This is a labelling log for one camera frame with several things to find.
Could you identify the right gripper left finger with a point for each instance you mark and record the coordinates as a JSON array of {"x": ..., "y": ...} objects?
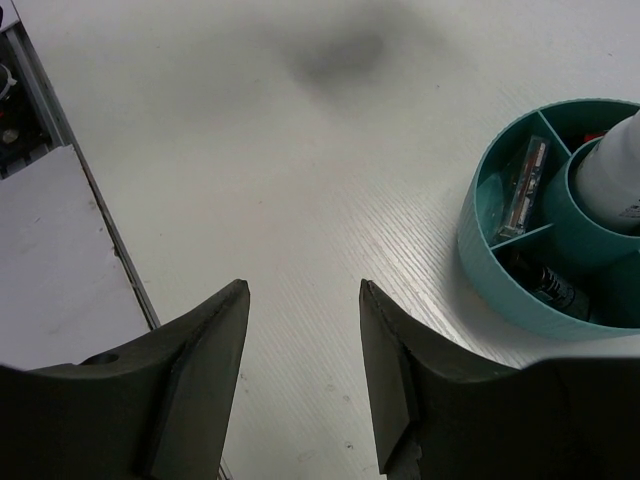
[{"x": 157, "y": 407}]

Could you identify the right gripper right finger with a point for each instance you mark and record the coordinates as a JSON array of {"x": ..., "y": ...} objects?
[{"x": 440, "y": 411}]

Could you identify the black mascara tube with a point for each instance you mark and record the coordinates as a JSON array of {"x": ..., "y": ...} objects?
[{"x": 546, "y": 284}]

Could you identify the teal round organizer cup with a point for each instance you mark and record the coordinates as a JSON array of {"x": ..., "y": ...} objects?
[{"x": 549, "y": 230}]

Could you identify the square eyeshadow palette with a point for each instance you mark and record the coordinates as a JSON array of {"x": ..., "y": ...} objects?
[{"x": 522, "y": 187}]

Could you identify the white cap toner bottle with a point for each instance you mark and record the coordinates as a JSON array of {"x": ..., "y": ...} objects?
[{"x": 607, "y": 179}]

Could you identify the red lip gloss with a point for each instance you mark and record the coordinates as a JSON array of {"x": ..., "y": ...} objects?
[{"x": 591, "y": 136}]

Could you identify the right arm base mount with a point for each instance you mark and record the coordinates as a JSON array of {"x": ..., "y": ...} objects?
[{"x": 32, "y": 121}]

